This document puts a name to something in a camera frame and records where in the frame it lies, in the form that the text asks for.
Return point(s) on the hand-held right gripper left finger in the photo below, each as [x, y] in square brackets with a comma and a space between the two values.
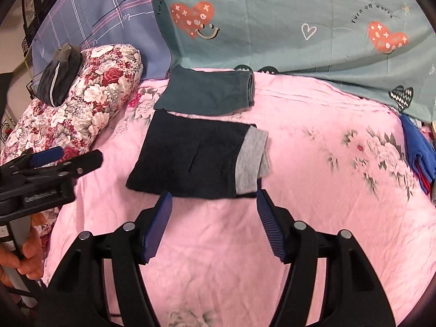
[158, 224]

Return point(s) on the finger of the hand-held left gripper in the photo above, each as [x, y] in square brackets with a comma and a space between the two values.
[47, 156]
[81, 165]

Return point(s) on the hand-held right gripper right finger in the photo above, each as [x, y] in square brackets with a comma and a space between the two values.
[269, 224]

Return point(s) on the black pants with grey waistband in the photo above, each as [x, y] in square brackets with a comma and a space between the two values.
[190, 163]

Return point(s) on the dark green folded pants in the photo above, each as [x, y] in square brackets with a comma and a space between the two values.
[207, 90]

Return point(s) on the person's left hand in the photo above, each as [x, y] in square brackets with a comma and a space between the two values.
[32, 255]

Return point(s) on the pink floral bed blanket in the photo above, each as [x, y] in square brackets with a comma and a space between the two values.
[306, 184]

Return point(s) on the red floral pillow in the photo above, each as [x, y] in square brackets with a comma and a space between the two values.
[95, 98]

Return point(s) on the dark grey bag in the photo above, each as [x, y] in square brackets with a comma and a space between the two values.
[59, 75]

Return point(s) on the blue plaid sheet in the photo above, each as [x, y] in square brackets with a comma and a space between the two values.
[102, 13]

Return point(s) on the blue folded cloth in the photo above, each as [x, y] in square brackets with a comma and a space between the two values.
[420, 150]

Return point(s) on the teal heart print sheet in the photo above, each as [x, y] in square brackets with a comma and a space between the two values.
[272, 24]

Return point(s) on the dark wall frames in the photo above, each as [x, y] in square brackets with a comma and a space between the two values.
[37, 3]

